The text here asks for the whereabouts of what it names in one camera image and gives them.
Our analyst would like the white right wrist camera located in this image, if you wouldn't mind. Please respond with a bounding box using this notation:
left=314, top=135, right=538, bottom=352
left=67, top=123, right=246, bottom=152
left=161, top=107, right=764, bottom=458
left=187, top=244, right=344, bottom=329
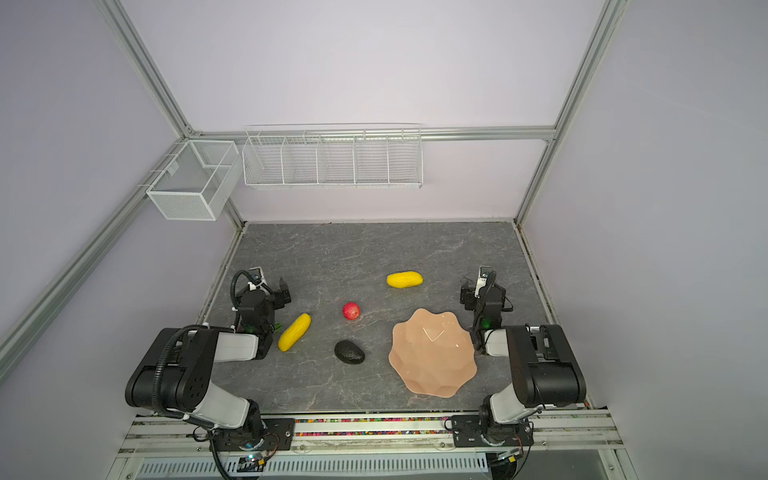
left=475, top=266, right=493, bottom=298

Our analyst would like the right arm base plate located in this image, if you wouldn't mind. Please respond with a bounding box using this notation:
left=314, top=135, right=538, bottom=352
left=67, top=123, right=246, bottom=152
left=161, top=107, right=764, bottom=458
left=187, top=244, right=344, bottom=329
left=444, top=414, right=534, bottom=448

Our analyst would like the white mesh box basket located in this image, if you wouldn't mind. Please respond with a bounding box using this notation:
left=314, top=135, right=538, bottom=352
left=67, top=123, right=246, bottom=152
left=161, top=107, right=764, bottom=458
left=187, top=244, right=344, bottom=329
left=147, top=140, right=243, bottom=221

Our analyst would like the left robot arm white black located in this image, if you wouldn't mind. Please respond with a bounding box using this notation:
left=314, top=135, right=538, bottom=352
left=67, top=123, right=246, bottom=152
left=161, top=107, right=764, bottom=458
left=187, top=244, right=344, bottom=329
left=125, top=267, right=291, bottom=451

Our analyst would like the small red fake apple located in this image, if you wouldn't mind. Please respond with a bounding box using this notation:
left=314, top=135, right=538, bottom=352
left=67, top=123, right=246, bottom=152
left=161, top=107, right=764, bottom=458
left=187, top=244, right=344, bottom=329
left=342, top=302, right=361, bottom=321

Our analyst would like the white ventilation grille strip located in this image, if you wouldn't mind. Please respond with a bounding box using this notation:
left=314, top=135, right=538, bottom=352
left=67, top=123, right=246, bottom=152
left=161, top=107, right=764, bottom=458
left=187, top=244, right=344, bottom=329
left=135, top=453, right=490, bottom=479

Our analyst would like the peach wavy fruit bowl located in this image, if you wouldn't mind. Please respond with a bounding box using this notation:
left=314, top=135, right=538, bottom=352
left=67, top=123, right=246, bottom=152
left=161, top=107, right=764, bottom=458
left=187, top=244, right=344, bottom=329
left=389, top=308, right=478, bottom=398

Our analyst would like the long white wire basket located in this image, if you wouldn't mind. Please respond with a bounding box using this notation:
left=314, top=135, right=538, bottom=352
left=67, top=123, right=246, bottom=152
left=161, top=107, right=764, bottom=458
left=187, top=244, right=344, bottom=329
left=241, top=123, right=424, bottom=188

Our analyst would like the dark fake avocado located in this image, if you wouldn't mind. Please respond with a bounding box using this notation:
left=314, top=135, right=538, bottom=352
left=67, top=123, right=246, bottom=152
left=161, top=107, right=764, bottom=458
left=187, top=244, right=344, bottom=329
left=334, top=340, right=366, bottom=365

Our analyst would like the yellow fake fruit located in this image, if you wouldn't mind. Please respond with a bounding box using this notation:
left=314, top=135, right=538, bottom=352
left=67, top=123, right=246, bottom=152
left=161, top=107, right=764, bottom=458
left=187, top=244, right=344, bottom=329
left=278, top=313, right=312, bottom=352
left=386, top=271, right=424, bottom=289

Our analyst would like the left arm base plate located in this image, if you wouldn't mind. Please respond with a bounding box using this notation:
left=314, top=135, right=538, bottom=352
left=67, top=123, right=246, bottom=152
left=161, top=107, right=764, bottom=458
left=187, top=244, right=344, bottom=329
left=213, top=417, right=296, bottom=453

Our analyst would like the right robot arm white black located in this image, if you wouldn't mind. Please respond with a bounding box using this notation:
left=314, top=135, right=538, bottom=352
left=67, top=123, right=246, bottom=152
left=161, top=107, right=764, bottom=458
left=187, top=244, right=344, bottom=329
left=454, top=266, right=587, bottom=447

